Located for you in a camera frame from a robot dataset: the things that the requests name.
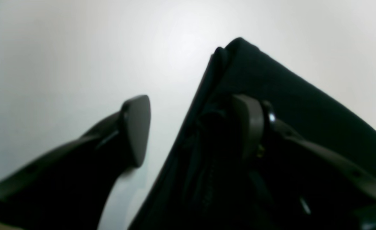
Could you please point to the black T-shirt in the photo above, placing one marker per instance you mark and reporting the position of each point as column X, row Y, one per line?
column 205, row 184

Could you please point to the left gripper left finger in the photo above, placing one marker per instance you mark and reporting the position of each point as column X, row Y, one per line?
column 67, row 188

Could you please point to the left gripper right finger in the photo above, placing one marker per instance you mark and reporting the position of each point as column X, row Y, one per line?
column 284, row 158

